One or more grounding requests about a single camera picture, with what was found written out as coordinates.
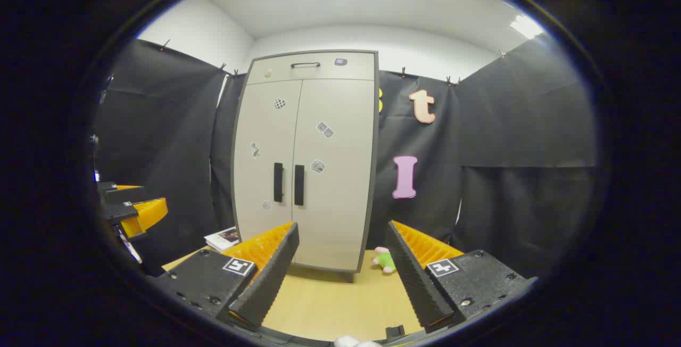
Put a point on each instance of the green pink plush toy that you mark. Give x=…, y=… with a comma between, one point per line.
x=385, y=262

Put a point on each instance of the grey double-door shoe cabinet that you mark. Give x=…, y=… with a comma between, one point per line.
x=375, y=166

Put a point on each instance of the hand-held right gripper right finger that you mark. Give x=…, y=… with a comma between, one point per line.
x=417, y=283

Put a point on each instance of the white book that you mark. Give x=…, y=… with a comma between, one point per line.
x=223, y=239

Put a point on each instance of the small ceiling light panel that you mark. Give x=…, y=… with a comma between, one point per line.
x=525, y=26

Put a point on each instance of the black backdrop cloth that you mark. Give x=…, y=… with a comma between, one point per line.
x=505, y=123

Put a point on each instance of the grey cabinet drawer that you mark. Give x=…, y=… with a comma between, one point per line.
x=319, y=73

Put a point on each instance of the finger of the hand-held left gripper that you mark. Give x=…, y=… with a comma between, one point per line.
x=125, y=193
x=149, y=214

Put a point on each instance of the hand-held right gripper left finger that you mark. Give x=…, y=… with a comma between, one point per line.
x=271, y=278

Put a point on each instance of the grey shoe cabinet door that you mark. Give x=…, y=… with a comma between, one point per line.
x=335, y=203
x=266, y=176

